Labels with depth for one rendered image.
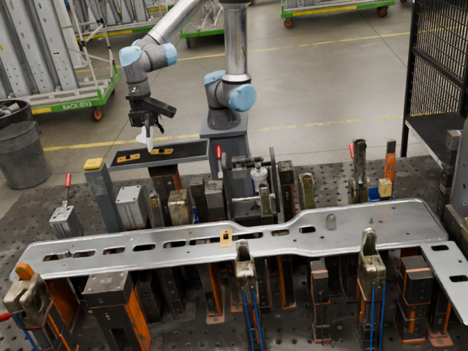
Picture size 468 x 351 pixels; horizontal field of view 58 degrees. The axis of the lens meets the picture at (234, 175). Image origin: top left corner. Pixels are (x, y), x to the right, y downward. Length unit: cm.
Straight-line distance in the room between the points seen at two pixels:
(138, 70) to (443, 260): 110
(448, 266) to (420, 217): 22
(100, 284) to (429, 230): 99
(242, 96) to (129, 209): 61
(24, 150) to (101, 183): 250
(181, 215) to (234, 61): 61
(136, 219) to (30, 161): 276
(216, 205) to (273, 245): 28
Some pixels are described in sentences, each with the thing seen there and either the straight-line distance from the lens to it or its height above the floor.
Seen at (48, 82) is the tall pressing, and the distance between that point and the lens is 576.
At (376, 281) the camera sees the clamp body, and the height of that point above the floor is 100.
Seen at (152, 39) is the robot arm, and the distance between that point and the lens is 164.
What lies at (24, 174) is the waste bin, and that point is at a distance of 425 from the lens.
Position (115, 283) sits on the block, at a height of 103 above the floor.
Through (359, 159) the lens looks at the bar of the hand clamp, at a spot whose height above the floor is 114.
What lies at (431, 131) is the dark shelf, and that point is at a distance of 191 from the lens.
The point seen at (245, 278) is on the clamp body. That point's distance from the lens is 122.
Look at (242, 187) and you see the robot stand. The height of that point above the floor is 80.
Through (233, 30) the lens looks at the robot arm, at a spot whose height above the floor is 152.
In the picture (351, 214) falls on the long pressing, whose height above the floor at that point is 100.
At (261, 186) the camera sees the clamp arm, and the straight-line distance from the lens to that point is 144.
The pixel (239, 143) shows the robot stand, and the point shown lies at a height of 104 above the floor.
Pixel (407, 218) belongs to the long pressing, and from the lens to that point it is 146.
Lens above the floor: 189
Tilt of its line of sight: 32 degrees down
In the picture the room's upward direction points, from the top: 9 degrees counter-clockwise
